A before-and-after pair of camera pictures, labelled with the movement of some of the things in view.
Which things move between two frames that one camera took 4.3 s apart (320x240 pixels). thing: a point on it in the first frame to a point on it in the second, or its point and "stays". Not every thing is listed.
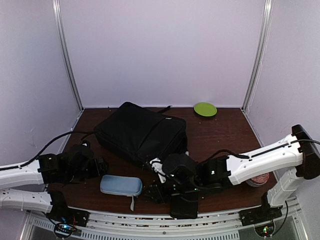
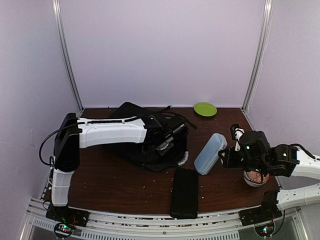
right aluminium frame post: (263, 37) stays
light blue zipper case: (122, 185) to (209, 154)
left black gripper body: (94, 172) to (164, 147)
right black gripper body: (157, 191) to (233, 163)
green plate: (205, 109) stays
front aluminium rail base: (115, 226) stays
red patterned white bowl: (259, 180) stays
